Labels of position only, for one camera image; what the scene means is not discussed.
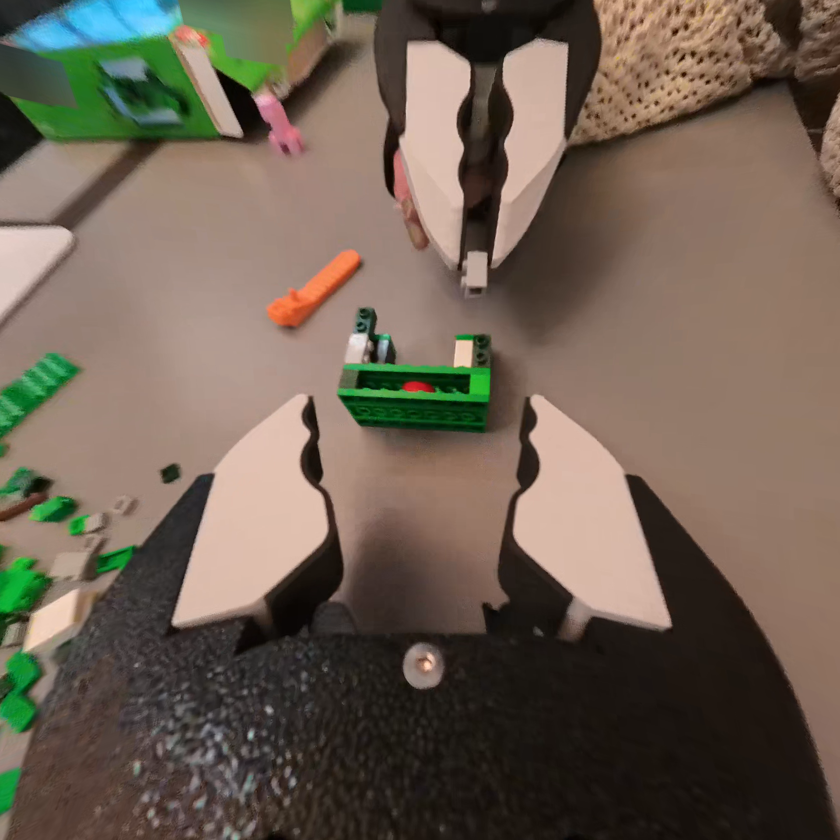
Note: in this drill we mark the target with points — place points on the pile of lego pieces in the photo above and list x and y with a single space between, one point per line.
26 584

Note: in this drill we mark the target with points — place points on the person's cream knit sweater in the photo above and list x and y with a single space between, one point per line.
832 157

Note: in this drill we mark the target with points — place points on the open green cardboard box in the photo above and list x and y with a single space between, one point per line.
315 46

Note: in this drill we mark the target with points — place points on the pink lego pig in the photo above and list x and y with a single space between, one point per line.
279 124

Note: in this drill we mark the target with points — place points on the green lego set box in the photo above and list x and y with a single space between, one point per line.
85 124

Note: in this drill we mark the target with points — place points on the person's right hand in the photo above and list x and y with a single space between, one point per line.
408 210

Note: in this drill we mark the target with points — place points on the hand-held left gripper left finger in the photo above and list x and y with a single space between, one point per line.
256 525

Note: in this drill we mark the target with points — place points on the orange brick separator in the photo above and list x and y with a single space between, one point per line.
315 289

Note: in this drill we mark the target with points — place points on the dark green lego tile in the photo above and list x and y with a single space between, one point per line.
170 473

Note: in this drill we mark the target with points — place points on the light grey lego brick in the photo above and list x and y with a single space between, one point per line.
474 272

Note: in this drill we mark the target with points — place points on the green lego plate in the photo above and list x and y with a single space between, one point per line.
36 394

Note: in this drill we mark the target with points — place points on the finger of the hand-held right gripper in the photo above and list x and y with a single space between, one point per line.
433 131
538 131

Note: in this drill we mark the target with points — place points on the person's right forearm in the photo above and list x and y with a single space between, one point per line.
689 65

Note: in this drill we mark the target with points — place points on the white book stand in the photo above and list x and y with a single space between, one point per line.
29 269

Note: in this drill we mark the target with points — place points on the green lego build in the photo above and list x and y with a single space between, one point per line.
413 407

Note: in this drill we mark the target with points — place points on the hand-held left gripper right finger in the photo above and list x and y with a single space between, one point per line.
590 531

